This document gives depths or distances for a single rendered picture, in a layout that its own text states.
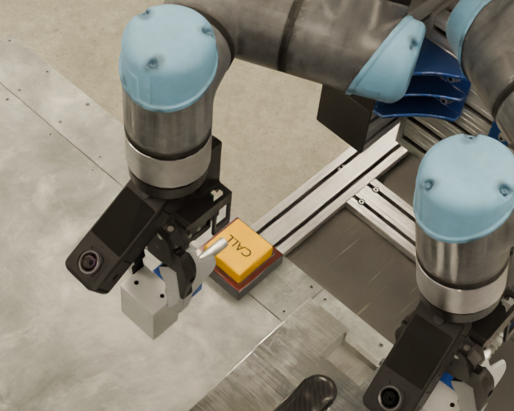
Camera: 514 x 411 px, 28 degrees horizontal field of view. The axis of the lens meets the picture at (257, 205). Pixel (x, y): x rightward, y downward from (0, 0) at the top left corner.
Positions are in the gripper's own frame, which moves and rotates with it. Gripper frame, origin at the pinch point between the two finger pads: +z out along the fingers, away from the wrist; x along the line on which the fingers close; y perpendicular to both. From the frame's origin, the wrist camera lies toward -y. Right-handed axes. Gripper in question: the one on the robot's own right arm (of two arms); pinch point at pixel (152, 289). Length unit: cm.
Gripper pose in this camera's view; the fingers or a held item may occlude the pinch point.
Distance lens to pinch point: 107.0
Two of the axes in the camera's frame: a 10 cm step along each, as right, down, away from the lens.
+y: 6.8, -5.6, 4.7
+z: -0.7, 5.9, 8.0
